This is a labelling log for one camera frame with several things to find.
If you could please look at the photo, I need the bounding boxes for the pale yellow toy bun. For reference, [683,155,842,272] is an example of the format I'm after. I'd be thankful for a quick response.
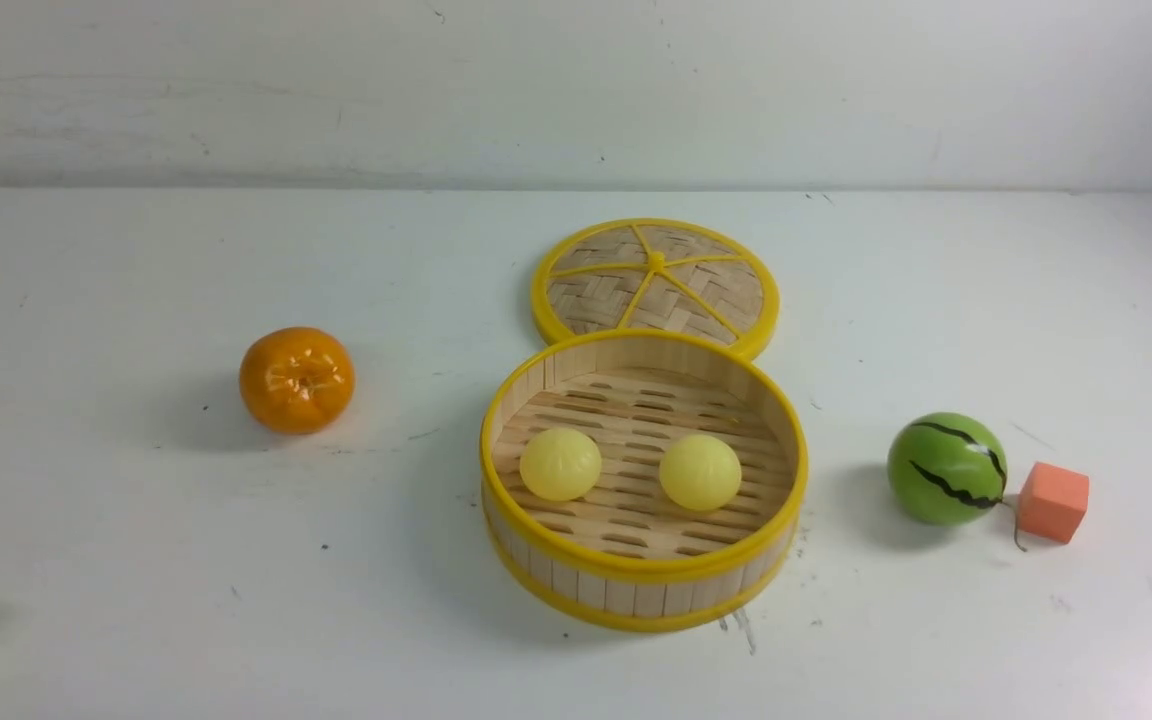
[658,434,742,511]
[518,427,602,502]

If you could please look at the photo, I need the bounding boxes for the orange foam cube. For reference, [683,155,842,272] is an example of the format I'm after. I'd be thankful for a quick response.
[1018,462,1091,544]

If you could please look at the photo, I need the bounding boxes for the green toy watermelon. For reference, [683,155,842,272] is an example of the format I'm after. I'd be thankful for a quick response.
[886,411,1029,552]

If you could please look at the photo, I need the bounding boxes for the orange toy tangerine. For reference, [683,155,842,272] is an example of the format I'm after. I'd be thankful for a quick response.
[238,325,356,435]

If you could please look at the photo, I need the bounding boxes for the bamboo steamer tray yellow rims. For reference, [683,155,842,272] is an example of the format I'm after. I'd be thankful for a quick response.
[477,329,808,632]

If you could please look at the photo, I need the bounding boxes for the woven steamer lid yellow rim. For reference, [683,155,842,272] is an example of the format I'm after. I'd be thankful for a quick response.
[529,218,781,359]

